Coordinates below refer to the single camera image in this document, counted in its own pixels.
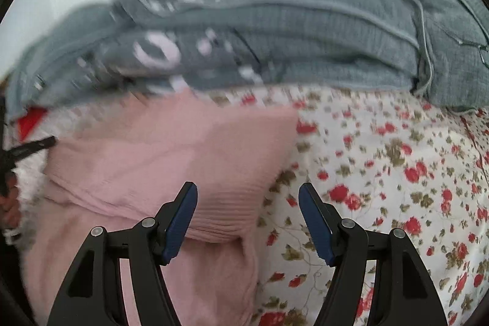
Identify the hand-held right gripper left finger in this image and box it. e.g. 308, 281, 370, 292
48, 181, 198, 326

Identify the person's left hand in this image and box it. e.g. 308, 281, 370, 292
0, 175, 24, 231

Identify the floral bed sheet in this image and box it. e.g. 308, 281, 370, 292
11, 85, 489, 326

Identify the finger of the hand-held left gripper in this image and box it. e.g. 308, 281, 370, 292
0, 136, 57, 174

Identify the red pillow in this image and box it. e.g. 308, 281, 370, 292
17, 108, 49, 140

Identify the grey printed quilt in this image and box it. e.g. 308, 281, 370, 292
7, 0, 489, 121

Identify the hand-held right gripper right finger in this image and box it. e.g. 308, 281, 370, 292
299, 183, 447, 326

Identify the pink knit sweater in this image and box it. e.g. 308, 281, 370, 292
23, 89, 299, 326

